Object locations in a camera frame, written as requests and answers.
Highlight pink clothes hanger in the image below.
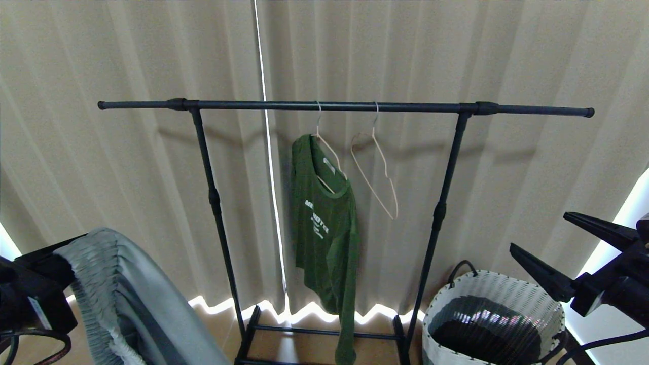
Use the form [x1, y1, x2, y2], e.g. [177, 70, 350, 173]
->
[314, 101, 350, 196]
[350, 101, 400, 221]

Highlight beige curtain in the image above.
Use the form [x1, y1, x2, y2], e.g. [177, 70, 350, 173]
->
[0, 0, 649, 325]

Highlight white laundry basket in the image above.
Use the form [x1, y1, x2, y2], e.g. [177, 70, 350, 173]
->
[421, 260, 568, 365]

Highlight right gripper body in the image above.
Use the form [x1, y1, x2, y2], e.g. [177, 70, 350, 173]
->
[569, 242, 649, 329]

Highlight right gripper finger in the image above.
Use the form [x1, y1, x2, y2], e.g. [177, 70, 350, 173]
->
[563, 211, 640, 253]
[509, 242, 577, 304]

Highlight green shirt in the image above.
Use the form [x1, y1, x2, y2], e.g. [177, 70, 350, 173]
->
[290, 133, 362, 365]

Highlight black clothes rack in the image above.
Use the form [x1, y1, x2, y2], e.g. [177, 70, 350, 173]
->
[97, 98, 595, 365]

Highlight pale grey shorts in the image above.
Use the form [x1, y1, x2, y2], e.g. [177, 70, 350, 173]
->
[53, 227, 234, 365]

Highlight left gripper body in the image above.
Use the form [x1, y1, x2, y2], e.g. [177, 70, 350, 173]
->
[0, 256, 79, 335]

